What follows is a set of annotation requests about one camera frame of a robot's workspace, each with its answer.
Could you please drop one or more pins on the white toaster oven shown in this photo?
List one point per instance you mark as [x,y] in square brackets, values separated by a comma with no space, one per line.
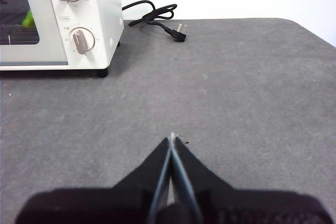
[105,11]

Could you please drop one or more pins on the glass oven door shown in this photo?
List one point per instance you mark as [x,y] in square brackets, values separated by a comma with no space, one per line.
[50,37]

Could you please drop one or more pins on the purple eggplant with green stem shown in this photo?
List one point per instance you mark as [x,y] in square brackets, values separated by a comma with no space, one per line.
[28,20]

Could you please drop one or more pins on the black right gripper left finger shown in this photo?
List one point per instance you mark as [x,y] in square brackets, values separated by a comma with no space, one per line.
[118,203]

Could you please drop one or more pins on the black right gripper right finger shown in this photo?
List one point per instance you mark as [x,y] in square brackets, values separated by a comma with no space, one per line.
[236,205]

